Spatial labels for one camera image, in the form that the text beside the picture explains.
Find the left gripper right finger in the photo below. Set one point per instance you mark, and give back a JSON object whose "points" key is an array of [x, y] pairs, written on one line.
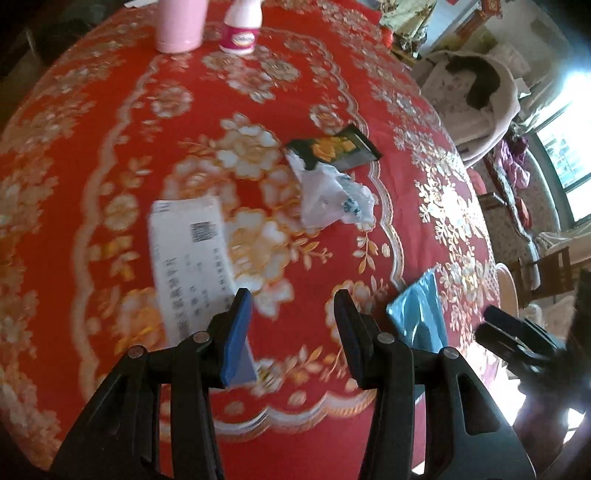
{"points": [[467, 435]]}

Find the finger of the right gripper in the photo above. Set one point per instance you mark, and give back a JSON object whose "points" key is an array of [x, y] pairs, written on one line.
{"points": [[499, 325], [513, 350]]}

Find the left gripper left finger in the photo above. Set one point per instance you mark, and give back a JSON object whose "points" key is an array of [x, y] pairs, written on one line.
{"points": [[116, 436]]}

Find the white medicine box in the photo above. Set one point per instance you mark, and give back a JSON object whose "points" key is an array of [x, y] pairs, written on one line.
{"points": [[194, 281]]}

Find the white plastic wrapper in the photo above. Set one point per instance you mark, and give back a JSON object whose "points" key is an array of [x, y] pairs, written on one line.
{"points": [[329, 196]]}

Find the dark green biscuit packet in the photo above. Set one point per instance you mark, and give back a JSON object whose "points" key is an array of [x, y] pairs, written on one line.
{"points": [[344, 150]]}

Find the blue trash bag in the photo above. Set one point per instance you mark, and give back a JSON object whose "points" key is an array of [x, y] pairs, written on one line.
{"points": [[417, 315]]}

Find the beige coat on chair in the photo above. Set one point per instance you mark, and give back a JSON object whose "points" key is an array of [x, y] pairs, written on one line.
{"points": [[475, 96]]}

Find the red floral tablecloth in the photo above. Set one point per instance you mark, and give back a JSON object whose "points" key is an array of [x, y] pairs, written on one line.
{"points": [[114, 126]]}

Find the white pink yogurt bottle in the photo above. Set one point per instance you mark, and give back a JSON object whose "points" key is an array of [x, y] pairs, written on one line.
{"points": [[240, 28]]}

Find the pink thermos bottle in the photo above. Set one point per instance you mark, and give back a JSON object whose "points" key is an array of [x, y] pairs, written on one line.
{"points": [[179, 25]]}

